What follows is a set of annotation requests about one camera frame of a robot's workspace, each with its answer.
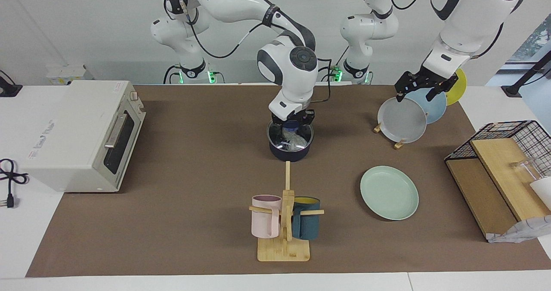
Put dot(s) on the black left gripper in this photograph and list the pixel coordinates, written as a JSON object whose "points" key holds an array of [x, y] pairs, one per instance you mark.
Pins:
{"points": [[432, 78]]}

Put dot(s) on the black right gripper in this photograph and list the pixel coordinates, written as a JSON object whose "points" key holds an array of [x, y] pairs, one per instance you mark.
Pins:
{"points": [[297, 115]]}

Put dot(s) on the white vermicelli bundle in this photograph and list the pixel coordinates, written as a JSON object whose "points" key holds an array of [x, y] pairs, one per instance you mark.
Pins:
{"points": [[296, 142]]}

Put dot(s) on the glass lid with blue knob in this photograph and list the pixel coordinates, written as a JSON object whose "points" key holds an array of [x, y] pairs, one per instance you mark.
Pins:
{"points": [[275, 141]]}

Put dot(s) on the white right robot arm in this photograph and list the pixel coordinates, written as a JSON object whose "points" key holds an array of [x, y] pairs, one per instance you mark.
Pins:
{"points": [[292, 75]]}

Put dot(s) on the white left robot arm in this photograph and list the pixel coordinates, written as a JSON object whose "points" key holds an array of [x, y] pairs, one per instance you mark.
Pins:
{"points": [[465, 28]]}

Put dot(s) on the light blue plate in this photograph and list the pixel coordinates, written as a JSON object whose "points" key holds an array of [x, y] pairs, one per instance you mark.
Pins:
{"points": [[437, 108]]}

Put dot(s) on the yellow plate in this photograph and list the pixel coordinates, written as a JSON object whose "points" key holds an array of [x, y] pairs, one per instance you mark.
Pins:
{"points": [[460, 88]]}

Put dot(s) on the grey plate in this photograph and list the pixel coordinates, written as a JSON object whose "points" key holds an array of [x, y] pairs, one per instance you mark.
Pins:
{"points": [[400, 121]]}

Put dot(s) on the wooden plate rack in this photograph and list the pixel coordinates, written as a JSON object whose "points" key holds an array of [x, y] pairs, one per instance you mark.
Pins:
{"points": [[399, 144]]}

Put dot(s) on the pale green plate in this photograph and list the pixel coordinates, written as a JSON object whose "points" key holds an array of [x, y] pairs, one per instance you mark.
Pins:
{"points": [[389, 194]]}

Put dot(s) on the pink mug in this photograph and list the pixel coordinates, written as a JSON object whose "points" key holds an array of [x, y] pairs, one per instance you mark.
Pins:
{"points": [[263, 222]]}

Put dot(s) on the teal mug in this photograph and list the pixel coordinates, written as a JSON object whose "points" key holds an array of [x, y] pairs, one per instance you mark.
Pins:
{"points": [[306, 226]]}

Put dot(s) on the black stand pole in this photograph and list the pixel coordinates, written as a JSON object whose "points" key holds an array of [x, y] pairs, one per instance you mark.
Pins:
{"points": [[529, 73]]}

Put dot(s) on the light bamboo board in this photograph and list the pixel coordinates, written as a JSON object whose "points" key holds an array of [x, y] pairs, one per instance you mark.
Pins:
{"points": [[508, 174]]}

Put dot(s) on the wooden mug tree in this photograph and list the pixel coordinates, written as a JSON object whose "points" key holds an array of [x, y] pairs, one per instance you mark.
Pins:
{"points": [[284, 250]]}

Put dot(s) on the clear glass cup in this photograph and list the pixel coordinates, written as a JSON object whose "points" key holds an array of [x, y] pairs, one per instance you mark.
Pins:
{"points": [[523, 170]]}

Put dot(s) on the brown table mat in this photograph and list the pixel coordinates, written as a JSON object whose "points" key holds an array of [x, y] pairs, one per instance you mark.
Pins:
{"points": [[193, 222]]}

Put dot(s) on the white cup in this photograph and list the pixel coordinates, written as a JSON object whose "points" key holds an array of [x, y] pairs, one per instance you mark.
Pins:
{"points": [[543, 192]]}

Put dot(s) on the white patterned bag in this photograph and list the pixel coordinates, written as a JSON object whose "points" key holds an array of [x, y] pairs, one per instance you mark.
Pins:
{"points": [[525, 230]]}

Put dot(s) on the beige toaster oven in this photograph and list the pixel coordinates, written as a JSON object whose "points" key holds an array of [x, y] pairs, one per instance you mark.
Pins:
{"points": [[69, 140]]}

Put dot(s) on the white wall socket box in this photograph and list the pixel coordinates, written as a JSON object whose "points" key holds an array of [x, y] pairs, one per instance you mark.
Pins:
{"points": [[69, 73]]}

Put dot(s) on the black clamp mount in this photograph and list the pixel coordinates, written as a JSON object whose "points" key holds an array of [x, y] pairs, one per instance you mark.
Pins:
{"points": [[8, 88]]}

